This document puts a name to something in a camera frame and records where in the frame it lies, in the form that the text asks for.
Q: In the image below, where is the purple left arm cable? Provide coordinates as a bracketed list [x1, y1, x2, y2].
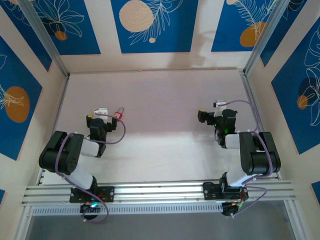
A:
[55, 114, 127, 224]

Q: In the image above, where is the aluminium frame post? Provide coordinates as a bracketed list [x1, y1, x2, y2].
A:
[13, 206, 35, 240]
[282, 199, 305, 240]
[18, 0, 70, 79]
[243, 0, 308, 75]

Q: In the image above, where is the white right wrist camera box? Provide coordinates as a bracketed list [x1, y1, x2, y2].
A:
[213, 99, 227, 117]

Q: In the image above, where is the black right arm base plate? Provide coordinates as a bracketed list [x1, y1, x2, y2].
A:
[202, 181, 249, 201]

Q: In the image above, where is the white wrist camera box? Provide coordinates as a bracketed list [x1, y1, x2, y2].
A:
[93, 107, 113, 124]
[213, 99, 227, 117]

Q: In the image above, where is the black controller board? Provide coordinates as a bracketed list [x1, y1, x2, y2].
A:
[221, 201, 248, 219]
[79, 201, 101, 221]

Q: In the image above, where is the aluminium side rail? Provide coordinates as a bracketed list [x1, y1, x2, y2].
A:
[239, 69, 282, 181]
[36, 74, 70, 187]

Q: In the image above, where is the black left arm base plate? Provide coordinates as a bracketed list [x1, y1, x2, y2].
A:
[69, 186, 115, 203]

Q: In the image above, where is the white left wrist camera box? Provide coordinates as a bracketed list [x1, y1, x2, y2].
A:
[93, 107, 113, 124]

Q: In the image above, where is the red padlock with steel shackle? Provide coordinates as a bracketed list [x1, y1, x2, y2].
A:
[113, 106, 125, 121]

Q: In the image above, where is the white slotted cable duct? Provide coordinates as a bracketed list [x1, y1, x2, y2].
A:
[31, 203, 224, 217]

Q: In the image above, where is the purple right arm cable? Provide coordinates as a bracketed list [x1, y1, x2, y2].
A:
[224, 99, 275, 219]

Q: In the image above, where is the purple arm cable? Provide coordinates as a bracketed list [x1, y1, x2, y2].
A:
[224, 99, 275, 219]
[55, 114, 127, 224]

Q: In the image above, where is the aluminium mounting rail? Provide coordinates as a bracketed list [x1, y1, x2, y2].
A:
[21, 179, 297, 207]

